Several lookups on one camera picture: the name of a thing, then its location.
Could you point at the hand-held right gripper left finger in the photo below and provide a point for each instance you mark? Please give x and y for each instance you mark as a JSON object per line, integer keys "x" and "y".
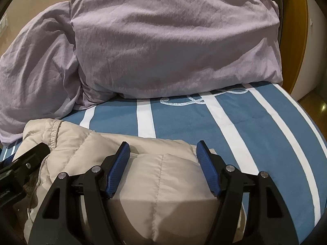
{"x": 118, "y": 168}

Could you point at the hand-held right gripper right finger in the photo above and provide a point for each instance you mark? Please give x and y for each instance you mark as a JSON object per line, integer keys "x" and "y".
{"x": 207, "y": 168}

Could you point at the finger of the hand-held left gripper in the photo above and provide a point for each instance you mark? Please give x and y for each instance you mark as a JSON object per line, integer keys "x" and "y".
{"x": 30, "y": 158}

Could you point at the beige puffer jacket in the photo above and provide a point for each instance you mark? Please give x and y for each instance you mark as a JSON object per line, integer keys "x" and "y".
{"x": 158, "y": 183}

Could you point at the blue white striped bed sheet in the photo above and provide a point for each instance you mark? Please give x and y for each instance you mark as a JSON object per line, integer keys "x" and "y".
{"x": 178, "y": 120}

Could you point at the lavender pillow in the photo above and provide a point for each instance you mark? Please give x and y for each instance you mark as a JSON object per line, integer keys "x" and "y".
{"x": 173, "y": 38}

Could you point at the wooden wardrobe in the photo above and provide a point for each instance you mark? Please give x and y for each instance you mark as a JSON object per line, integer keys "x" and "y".
{"x": 299, "y": 30}

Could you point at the white wall switch panel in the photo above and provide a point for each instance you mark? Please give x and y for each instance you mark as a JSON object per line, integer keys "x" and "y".
{"x": 3, "y": 25}

